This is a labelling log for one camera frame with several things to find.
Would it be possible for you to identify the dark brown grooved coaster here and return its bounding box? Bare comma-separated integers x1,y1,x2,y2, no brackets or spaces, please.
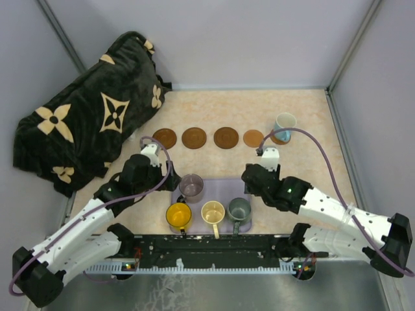
152,128,177,150

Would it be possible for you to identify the grey green mug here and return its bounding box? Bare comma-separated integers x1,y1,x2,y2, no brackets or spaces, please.
226,198,252,236

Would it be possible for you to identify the transparent purple cup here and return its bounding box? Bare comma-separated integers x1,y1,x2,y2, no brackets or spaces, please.
179,174,204,203

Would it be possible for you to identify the light brown small coaster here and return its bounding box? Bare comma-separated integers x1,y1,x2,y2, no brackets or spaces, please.
243,130,264,148
270,130,291,145

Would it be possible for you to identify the cream and blue mug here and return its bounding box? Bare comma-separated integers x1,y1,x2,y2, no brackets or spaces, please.
274,112,296,143

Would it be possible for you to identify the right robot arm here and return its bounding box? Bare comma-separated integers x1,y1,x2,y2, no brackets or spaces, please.
241,164,414,278

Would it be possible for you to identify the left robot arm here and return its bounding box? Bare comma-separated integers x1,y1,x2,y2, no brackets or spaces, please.
8,152,181,308

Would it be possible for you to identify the yellow transparent mug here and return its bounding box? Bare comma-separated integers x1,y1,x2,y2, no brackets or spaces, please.
165,203,193,236

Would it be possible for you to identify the lavender plastic tray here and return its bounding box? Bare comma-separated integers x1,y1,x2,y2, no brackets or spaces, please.
171,178,252,235

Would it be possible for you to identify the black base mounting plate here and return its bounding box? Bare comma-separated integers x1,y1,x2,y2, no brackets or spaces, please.
97,233,327,270

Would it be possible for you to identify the black floral plush blanket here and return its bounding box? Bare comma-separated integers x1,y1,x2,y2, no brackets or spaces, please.
13,31,172,196

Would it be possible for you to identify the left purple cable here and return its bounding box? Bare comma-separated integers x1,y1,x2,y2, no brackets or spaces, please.
8,135,172,296

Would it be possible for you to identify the purple cable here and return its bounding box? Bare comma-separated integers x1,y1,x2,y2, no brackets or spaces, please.
8,135,172,296
257,128,413,281

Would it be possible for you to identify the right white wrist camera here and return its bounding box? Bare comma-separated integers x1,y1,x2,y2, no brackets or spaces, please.
257,146,279,172

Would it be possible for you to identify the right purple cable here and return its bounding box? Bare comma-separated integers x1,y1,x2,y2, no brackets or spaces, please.
257,128,413,281

